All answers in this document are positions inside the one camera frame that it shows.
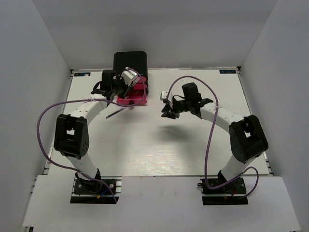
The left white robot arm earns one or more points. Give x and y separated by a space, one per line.
71 135

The black drawer cabinet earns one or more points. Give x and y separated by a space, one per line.
136 60

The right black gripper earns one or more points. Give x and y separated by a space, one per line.
169 112

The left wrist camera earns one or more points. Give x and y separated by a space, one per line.
130 77

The pink bottom drawer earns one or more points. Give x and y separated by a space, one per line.
135 98

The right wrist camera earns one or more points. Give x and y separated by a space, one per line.
166 97

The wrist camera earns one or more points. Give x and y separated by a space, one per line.
130 77
166 97

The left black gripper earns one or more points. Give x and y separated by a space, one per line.
120 79

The purple gel pen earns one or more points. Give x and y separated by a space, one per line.
116 112

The pink top drawer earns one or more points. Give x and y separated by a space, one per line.
142 79

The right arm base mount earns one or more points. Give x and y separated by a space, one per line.
231 194

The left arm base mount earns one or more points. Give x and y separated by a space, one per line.
86 192

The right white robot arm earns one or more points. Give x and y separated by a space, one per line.
247 138

